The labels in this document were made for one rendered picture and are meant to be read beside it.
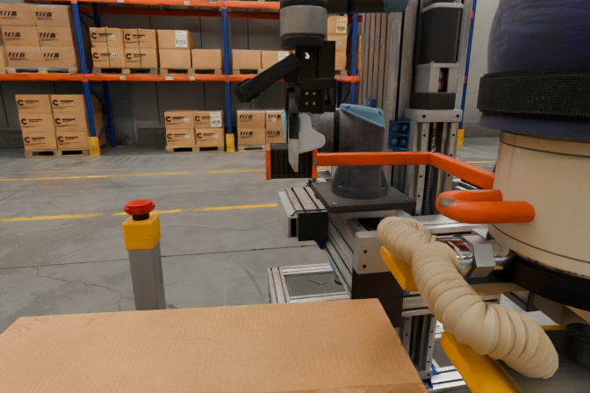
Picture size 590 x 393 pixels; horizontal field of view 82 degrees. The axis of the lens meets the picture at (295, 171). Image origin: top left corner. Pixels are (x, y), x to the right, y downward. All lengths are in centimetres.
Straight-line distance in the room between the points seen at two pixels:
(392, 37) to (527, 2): 71
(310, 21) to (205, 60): 695
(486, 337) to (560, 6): 27
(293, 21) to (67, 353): 58
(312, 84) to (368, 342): 40
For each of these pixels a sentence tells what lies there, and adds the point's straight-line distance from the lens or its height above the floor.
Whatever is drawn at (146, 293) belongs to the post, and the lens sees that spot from 98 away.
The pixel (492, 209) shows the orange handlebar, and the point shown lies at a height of 120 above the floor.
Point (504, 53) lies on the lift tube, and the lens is 40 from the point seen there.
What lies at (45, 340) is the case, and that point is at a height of 95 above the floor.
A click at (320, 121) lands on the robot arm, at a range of 86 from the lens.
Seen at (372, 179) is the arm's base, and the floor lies 109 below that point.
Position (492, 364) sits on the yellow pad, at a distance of 37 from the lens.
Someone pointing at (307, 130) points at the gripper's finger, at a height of 124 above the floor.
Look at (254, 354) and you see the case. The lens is 54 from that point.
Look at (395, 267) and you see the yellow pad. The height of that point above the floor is 108.
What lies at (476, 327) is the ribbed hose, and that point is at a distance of 32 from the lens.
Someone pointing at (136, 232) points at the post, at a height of 98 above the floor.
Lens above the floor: 131
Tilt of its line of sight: 14 degrees down
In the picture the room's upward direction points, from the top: straight up
